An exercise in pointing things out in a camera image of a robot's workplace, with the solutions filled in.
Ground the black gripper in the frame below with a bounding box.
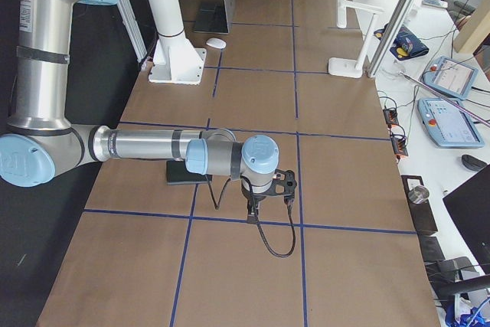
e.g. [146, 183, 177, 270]
[241, 185, 266, 224]

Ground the black mouse pad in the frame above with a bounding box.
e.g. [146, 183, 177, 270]
[165, 160, 213, 185]

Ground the white computer mouse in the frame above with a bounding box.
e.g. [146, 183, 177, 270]
[206, 38, 227, 50]

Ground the grey laptop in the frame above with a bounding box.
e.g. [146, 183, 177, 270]
[193, 0, 236, 34]

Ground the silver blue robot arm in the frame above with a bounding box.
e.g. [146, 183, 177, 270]
[1, 0, 280, 223]

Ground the white desk lamp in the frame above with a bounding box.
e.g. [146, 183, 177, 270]
[328, 0, 385, 79]

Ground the black desk mouse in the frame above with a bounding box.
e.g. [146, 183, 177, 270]
[461, 154, 488, 172]

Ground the orange black connector block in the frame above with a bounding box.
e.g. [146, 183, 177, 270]
[383, 107, 408, 161]

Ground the metal cup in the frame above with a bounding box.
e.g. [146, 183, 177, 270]
[407, 185, 430, 204]

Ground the black box on desk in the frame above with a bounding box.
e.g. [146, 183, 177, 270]
[401, 175, 438, 236]

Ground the near teach pendant tablet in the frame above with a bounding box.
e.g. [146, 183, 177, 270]
[417, 98, 485, 149]

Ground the teach pendant tablet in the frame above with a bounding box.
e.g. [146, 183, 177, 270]
[417, 98, 485, 149]
[422, 56, 479, 100]

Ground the black monitor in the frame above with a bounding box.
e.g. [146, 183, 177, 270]
[443, 166, 490, 274]

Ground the blue patterned pouch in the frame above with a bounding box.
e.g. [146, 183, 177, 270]
[390, 25, 430, 61]

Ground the far teach pendant tablet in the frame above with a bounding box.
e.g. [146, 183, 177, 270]
[422, 56, 479, 100]

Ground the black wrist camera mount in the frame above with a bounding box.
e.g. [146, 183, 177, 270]
[266, 168, 297, 198]

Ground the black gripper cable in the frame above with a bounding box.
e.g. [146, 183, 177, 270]
[206, 175, 296, 257]

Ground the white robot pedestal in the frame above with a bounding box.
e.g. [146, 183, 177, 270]
[149, 0, 207, 85]

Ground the aluminium frame post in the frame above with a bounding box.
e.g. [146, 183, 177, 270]
[367, 0, 415, 78]

